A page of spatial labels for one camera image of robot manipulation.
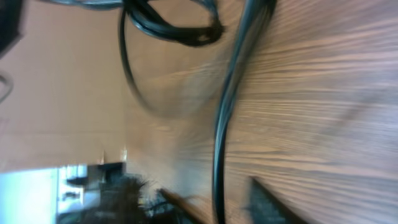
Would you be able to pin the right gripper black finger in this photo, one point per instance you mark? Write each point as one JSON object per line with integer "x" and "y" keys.
{"x": 266, "y": 206}

